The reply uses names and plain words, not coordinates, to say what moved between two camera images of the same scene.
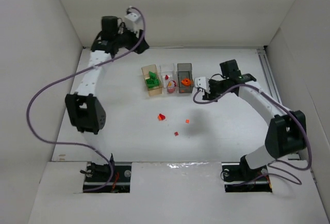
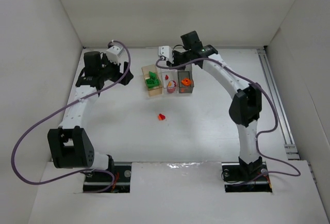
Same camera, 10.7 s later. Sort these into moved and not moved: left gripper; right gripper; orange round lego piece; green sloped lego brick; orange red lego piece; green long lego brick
Moved: right gripper; left gripper
Not moved: green long lego brick; orange red lego piece; orange round lego piece; green sloped lego brick
